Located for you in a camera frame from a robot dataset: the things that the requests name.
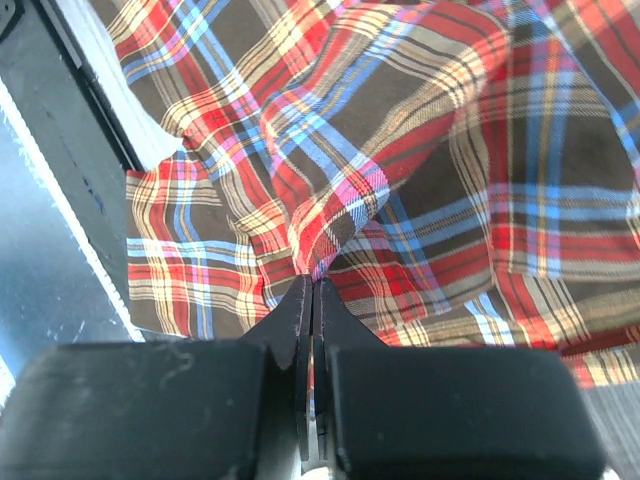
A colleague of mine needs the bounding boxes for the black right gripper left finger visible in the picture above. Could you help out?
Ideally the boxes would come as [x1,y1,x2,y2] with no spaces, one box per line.
[1,276,313,479]

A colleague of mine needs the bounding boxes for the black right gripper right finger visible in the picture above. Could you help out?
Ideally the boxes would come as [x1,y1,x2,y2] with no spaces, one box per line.
[312,279,607,479]

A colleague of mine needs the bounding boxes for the red brown plaid shirt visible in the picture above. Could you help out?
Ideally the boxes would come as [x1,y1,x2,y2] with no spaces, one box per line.
[94,1,639,387]

